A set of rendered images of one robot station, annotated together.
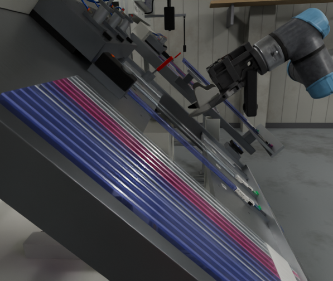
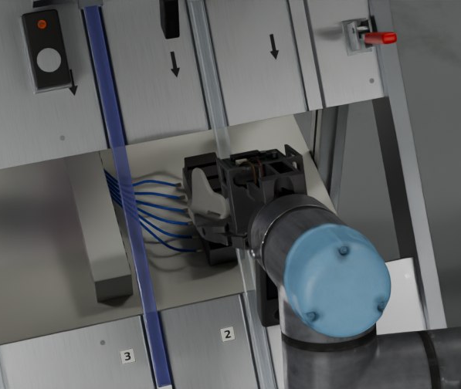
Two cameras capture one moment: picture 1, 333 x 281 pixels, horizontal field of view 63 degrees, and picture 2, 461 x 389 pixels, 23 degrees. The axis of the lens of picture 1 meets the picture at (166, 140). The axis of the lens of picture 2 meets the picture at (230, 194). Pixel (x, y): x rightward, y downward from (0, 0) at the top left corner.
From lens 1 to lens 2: 115 cm
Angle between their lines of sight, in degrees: 64
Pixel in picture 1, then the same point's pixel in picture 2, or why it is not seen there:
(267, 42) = (266, 219)
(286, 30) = (279, 235)
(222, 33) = not seen: outside the picture
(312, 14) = (300, 258)
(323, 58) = (289, 367)
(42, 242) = (72, 167)
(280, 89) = not seen: outside the picture
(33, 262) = (59, 180)
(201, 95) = (198, 187)
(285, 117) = not seen: outside the picture
